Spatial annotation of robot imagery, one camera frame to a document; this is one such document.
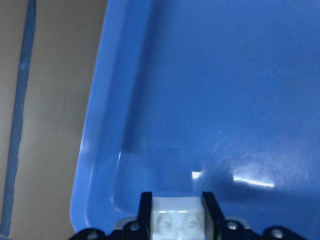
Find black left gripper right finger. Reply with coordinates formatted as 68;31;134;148
201;191;303;240

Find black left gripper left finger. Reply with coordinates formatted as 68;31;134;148
72;192;152;240

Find white block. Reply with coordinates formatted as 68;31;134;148
150;196;206;240

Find blue plastic tray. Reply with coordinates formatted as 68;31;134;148
70;0;320;240

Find brown paper mat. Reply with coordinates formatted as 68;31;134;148
0;0;107;240

